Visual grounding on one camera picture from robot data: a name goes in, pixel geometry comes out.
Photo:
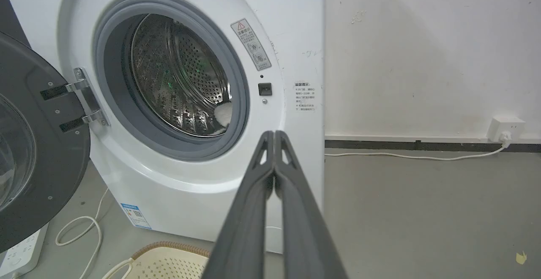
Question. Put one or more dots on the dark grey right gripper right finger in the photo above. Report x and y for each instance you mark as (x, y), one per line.
(304, 232)

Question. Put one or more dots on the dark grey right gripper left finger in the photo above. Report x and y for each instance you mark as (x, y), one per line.
(245, 228)

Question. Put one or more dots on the cream perforated laundry basket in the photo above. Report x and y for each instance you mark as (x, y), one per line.
(169, 262)

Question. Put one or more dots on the white front-load washing machine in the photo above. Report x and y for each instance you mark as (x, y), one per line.
(279, 42)

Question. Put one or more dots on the dark grey washing machine door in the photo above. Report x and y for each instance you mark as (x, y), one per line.
(38, 143)

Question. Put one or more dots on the white cloth inside drum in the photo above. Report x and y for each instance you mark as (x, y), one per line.
(224, 113)

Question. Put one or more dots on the small yellow floor scrap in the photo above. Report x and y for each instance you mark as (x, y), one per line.
(521, 258)

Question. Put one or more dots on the white power strip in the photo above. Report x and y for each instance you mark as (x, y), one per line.
(23, 251)

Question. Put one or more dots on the white wall socket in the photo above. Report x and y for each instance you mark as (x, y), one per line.
(505, 127)

